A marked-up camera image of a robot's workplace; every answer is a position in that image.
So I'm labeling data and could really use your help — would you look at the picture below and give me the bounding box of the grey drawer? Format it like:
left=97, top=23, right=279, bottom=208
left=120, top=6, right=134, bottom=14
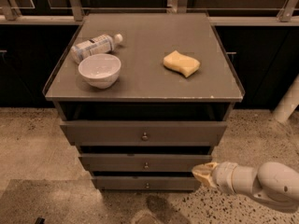
left=61, top=120, right=227, bottom=147
left=79, top=154, right=211, bottom=172
left=93, top=176, right=200, bottom=191

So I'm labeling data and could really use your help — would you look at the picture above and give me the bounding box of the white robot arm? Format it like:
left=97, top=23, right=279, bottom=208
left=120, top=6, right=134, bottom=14
left=192, top=161, right=299, bottom=213

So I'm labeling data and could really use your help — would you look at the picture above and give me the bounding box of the grey drawer cabinet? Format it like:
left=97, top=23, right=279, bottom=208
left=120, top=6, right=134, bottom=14
left=44, top=13, right=244, bottom=180

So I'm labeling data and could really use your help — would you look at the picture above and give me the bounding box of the yellow sponge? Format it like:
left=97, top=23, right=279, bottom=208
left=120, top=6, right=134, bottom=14
left=163, top=50, right=200, bottom=77

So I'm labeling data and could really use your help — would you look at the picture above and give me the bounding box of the white ceramic bowl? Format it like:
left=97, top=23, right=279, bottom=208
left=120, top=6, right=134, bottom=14
left=78, top=54, right=121, bottom=89

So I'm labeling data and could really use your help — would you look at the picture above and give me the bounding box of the clear plastic water bottle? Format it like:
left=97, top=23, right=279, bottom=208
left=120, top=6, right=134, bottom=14
left=70, top=34, right=123, bottom=63

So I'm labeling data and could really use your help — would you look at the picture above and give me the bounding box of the metal railing frame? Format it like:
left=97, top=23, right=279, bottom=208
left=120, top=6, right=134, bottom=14
left=0, top=0, right=299, bottom=26

